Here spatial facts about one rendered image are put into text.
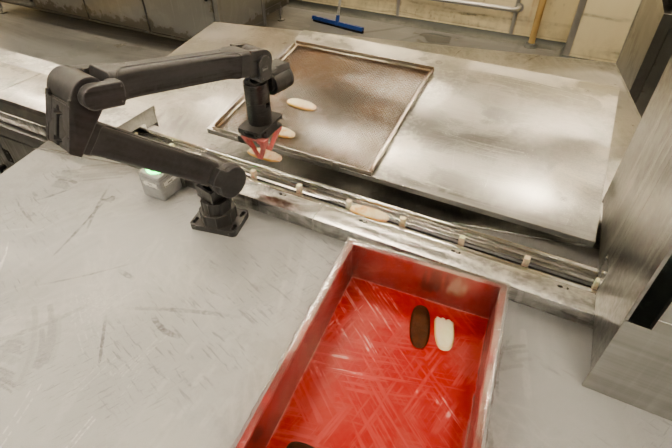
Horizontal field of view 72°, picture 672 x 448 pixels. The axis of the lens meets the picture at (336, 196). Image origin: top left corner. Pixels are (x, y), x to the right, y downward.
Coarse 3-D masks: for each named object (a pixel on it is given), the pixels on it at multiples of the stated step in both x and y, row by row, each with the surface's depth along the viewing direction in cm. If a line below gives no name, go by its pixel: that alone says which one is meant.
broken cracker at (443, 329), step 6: (438, 318) 91; (444, 318) 91; (438, 324) 90; (444, 324) 90; (450, 324) 90; (438, 330) 89; (444, 330) 89; (450, 330) 89; (438, 336) 88; (444, 336) 88; (450, 336) 88; (438, 342) 87; (444, 342) 87; (450, 342) 87; (444, 348) 86; (450, 348) 86
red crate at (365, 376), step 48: (384, 288) 98; (336, 336) 89; (384, 336) 89; (432, 336) 89; (480, 336) 89; (336, 384) 81; (384, 384) 81; (432, 384) 81; (288, 432) 75; (336, 432) 75; (384, 432) 75; (432, 432) 75
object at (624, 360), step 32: (640, 128) 99; (640, 160) 90; (608, 192) 111; (640, 192) 83; (608, 224) 100; (640, 224) 77; (640, 256) 71; (608, 288) 84; (640, 288) 67; (608, 320) 78; (640, 320) 77; (608, 352) 74; (640, 352) 72; (608, 384) 78; (640, 384) 75
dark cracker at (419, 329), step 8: (416, 312) 92; (424, 312) 92; (416, 320) 91; (424, 320) 90; (416, 328) 89; (424, 328) 89; (416, 336) 88; (424, 336) 88; (416, 344) 87; (424, 344) 87
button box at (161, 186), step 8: (144, 176) 117; (152, 176) 116; (160, 176) 116; (168, 176) 119; (144, 184) 120; (152, 184) 118; (160, 184) 117; (168, 184) 119; (176, 184) 122; (184, 184) 124; (144, 192) 122; (152, 192) 120; (160, 192) 118; (168, 192) 120
